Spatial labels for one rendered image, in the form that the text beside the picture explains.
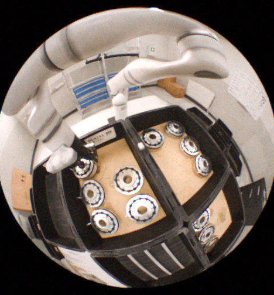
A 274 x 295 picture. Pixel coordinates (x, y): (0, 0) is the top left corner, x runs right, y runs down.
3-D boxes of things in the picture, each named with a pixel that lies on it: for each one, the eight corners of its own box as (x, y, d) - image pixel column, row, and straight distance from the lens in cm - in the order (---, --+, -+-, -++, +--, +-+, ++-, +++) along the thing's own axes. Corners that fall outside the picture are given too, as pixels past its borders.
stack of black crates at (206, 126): (175, 130, 150) (185, 108, 125) (185, 124, 172) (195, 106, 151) (191, 147, 143) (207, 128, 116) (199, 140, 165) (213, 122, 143)
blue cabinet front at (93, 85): (81, 108, 220) (72, 89, 206) (109, 96, 219) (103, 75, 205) (81, 109, 217) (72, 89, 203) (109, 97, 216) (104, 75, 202)
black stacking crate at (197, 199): (127, 136, 41) (123, 119, 33) (171, 120, 54) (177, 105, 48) (170, 214, 36) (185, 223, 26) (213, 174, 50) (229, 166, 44)
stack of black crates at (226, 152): (206, 166, 146) (227, 153, 121) (213, 156, 169) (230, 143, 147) (217, 184, 160) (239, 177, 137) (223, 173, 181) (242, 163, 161)
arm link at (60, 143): (51, 175, 23) (30, 165, 20) (55, 139, 29) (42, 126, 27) (78, 161, 17) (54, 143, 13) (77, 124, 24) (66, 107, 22)
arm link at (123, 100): (122, 75, 55) (123, 99, 61) (106, 79, 52) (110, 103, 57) (130, 78, 47) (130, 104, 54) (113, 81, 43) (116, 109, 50)
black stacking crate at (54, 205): (46, 175, 68) (33, 169, 63) (75, 160, 47) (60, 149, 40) (61, 237, 65) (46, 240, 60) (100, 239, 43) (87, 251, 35)
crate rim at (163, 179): (123, 122, 34) (123, 117, 33) (176, 107, 49) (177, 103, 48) (181, 222, 28) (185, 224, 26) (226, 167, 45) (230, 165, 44)
